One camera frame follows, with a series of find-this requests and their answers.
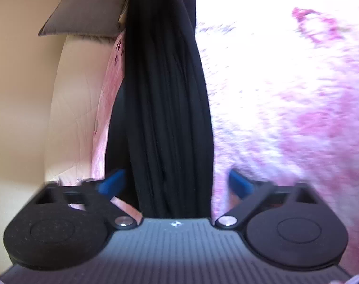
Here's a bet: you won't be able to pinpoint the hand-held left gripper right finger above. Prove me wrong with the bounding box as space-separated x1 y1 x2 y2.
214 168 320 230

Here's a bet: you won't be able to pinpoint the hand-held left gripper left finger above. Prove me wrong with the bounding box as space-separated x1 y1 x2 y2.
34 169 139 230

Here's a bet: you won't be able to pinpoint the black pants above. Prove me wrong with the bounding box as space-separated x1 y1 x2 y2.
105 0 214 219

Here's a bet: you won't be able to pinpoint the pink floral blanket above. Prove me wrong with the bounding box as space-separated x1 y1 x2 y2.
91 0 359 277

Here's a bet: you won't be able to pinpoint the grey pillow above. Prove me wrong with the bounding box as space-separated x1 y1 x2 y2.
38 0 127 37

